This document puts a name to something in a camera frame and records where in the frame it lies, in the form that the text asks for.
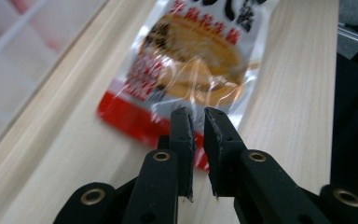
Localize aluminium floor rail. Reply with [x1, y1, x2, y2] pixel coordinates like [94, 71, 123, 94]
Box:
[337, 21, 358, 46]

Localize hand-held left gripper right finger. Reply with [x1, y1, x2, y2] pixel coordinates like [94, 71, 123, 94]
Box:
[203, 106, 332, 224]

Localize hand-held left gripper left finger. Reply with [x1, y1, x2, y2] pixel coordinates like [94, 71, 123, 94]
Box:
[122, 106, 197, 224]

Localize white and red snack packet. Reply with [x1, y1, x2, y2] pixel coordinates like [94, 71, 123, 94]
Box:
[96, 0, 282, 172]

